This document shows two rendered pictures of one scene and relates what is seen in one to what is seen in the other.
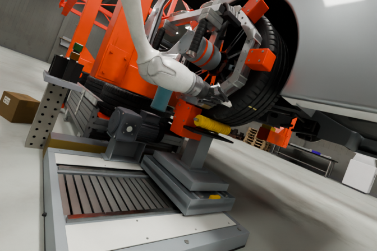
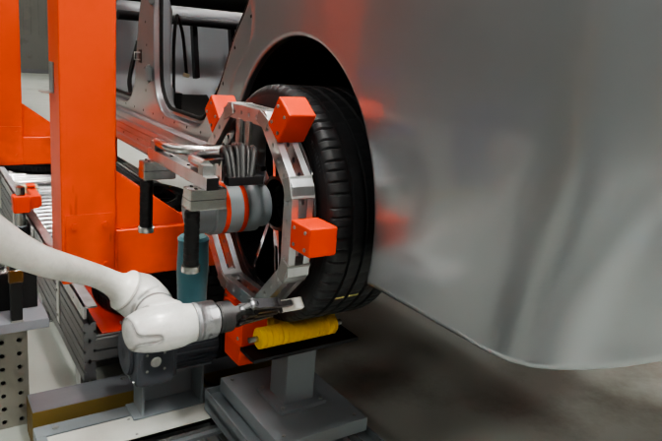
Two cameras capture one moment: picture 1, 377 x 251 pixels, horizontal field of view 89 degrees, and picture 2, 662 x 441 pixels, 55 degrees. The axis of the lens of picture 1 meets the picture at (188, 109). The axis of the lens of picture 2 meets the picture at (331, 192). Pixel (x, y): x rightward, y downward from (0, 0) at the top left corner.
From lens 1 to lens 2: 1.02 m
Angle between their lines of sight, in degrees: 14
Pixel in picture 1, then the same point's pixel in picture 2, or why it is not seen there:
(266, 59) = (314, 246)
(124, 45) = (93, 202)
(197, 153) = (292, 376)
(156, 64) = (129, 337)
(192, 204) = not seen: outside the picture
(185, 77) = (181, 333)
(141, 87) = (157, 258)
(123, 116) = not seen: hidden behind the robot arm
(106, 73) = not seen: hidden behind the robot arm
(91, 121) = (90, 348)
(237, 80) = (288, 278)
